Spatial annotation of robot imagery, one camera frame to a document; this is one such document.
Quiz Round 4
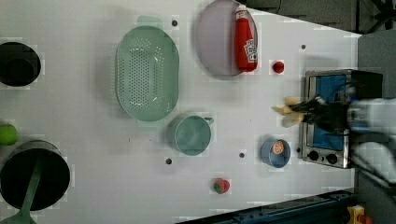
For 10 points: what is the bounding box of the black utensil holder cup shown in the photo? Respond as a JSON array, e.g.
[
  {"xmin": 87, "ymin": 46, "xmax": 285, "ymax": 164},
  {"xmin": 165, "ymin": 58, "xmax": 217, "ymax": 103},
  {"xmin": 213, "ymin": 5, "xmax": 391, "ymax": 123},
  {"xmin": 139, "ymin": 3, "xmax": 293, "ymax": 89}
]
[{"xmin": 1, "ymin": 140, "xmax": 71, "ymax": 211}]

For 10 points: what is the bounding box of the green perforated colander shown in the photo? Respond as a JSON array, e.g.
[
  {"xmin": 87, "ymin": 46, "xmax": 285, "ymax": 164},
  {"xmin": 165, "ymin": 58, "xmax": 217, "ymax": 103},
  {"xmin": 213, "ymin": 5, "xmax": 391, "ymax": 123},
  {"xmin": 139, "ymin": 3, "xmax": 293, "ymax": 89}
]
[{"xmin": 116, "ymin": 25, "xmax": 179, "ymax": 121}]

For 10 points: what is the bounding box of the green spatula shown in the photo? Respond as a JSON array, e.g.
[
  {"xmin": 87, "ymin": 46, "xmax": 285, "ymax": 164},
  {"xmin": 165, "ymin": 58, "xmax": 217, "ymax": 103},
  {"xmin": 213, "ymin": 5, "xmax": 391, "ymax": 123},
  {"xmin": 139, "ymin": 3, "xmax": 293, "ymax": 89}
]
[{"xmin": 1, "ymin": 157, "xmax": 42, "ymax": 224}]

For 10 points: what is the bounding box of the green ball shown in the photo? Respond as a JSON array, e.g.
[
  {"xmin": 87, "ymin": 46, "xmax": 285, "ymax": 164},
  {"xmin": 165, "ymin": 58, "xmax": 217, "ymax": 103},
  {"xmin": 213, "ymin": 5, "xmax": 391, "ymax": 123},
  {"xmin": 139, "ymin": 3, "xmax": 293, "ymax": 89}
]
[{"xmin": 0, "ymin": 124, "xmax": 17, "ymax": 146}]

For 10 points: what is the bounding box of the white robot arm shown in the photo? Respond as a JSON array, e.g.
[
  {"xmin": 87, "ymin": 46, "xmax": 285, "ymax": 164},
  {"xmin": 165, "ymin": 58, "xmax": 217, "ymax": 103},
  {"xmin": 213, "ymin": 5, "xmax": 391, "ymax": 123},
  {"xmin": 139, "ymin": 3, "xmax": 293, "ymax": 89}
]
[{"xmin": 283, "ymin": 96, "xmax": 395, "ymax": 196}]

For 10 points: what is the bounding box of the orange slice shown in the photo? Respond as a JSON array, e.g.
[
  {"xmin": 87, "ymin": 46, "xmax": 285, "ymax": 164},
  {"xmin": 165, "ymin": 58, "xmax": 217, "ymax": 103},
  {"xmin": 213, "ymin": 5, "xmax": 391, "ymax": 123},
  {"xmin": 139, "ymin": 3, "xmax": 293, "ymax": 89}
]
[{"xmin": 271, "ymin": 141, "xmax": 285, "ymax": 155}]

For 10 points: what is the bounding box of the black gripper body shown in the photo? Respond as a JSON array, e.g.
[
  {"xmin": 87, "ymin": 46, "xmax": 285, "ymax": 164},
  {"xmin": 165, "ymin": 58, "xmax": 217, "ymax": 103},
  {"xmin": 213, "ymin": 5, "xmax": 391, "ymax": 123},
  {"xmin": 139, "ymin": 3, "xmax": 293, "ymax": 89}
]
[{"xmin": 304, "ymin": 103, "xmax": 348, "ymax": 133}]

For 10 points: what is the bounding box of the teal green mug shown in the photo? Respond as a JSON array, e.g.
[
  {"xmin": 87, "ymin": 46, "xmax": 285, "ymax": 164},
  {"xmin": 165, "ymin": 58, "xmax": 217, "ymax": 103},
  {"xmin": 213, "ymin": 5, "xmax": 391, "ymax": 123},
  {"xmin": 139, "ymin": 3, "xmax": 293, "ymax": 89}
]
[{"xmin": 167, "ymin": 115, "xmax": 214, "ymax": 156}]

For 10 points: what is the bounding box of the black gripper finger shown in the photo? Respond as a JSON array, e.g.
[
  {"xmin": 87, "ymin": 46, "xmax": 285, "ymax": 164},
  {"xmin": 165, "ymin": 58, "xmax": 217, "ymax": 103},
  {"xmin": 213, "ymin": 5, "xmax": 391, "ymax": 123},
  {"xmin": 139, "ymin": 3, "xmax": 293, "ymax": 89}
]
[{"xmin": 290, "ymin": 97, "xmax": 326, "ymax": 113}]

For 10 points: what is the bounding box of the blue bowl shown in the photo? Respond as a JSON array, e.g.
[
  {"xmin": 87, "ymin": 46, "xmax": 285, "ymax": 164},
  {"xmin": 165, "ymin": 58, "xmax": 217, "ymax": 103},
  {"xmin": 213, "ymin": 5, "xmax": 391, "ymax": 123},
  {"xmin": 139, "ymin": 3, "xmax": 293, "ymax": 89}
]
[{"xmin": 261, "ymin": 138, "xmax": 290, "ymax": 168}]

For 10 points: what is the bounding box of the red ketchup bottle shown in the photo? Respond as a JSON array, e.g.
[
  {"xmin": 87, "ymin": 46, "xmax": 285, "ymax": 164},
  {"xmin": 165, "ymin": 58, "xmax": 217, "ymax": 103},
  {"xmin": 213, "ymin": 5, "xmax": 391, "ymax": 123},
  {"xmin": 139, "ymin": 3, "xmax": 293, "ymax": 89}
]
[{"xmin": 234, "ymin": 5, "xmax": 258, "ymax": 72}]

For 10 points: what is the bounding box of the red strawberry near edge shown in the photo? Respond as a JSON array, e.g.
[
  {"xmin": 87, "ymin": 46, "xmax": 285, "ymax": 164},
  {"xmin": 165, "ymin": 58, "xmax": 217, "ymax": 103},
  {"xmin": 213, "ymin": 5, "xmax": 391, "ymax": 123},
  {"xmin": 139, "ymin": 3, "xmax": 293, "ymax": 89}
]
[{"xmin": 213, "ymin": 178, "xmax": 231, "ymax": 194}]

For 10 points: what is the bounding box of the black toaster oven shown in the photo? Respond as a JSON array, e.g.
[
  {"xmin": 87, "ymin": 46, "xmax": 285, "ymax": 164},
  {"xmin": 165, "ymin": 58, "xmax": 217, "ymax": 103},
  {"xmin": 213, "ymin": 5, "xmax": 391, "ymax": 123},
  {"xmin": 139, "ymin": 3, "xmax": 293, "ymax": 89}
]
[{"xmin": 300, "ymin": 69, "xmax": 383, "ymax": 169}]

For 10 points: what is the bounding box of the small black cup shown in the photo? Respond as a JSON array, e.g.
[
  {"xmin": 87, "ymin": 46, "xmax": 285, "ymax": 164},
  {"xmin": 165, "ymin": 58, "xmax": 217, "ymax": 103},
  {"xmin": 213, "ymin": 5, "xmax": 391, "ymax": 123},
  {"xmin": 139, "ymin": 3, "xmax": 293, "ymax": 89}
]
[{"xmin": 0, "ymin": 42, "xmax": 41, "ymax": 87}]

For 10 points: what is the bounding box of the peeled yellow banana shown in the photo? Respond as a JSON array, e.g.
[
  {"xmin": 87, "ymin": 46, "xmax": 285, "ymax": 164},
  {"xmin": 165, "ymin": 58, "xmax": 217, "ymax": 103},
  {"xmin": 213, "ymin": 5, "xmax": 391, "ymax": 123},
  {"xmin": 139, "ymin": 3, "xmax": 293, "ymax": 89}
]
[{"xmin": 272, "ymin": 96, "xmax": 304, "ymax": 128}]

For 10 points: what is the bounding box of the grey round plate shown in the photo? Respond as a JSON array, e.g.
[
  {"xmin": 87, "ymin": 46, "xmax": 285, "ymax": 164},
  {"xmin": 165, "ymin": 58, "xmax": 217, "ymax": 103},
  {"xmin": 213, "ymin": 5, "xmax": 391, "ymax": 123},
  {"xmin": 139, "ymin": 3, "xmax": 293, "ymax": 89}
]
[{"xmin": 194, "ymin": 0, "xmax": 258, "ymax": 77}]

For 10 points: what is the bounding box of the small red strawberry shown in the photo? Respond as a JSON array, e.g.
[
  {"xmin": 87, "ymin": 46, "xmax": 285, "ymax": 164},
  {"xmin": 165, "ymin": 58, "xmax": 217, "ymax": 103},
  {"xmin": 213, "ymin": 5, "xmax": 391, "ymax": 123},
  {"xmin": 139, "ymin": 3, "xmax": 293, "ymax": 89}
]
[{"xmin": 272, "ymin": 61, "xmax": 284, "ymax": 74}]

